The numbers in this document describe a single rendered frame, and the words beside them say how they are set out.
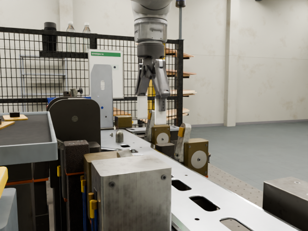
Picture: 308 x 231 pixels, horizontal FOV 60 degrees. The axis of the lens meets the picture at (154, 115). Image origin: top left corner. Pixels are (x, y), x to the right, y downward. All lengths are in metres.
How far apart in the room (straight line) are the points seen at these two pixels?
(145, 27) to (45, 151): 0.50
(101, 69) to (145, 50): 0.76
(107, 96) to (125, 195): 1.13
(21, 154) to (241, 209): 0.39
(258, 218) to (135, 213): 0.23
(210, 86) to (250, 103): 1.60
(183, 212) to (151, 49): 0.41
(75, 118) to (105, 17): 6.90
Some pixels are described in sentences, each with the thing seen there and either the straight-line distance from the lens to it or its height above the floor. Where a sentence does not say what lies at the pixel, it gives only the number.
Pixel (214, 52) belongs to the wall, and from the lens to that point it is 8.53.
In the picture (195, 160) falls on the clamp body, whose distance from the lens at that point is 0.88.
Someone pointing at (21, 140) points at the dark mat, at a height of 1.16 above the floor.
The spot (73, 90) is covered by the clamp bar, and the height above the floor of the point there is 1.20.
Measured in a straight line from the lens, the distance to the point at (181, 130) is 0.86.
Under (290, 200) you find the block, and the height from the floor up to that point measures 1.02.
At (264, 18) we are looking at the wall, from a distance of 9.75.
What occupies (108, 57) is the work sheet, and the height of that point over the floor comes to 1.41.
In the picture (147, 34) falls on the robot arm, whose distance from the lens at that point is 0.71.
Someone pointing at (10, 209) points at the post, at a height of 1.14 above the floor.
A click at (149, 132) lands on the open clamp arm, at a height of 1.02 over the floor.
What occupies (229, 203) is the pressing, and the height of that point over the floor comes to 1.00.
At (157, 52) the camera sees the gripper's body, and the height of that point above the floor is 1.31.
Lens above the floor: 1.22
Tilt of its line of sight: 6 degrees down
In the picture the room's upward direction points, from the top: straight up
